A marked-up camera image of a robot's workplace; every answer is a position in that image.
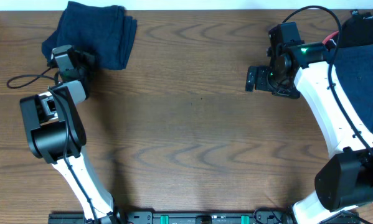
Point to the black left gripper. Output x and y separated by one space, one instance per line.
91 61

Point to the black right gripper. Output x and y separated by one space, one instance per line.
262 71

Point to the navy blue garment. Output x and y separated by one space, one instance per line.
107 32
354 68

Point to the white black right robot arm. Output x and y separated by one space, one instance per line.
338 87

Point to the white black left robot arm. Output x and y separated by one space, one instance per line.
55 132

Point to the pink red garment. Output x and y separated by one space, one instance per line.
330 36

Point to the black garment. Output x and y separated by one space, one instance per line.
358 30

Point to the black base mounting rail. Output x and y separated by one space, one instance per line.
260 216

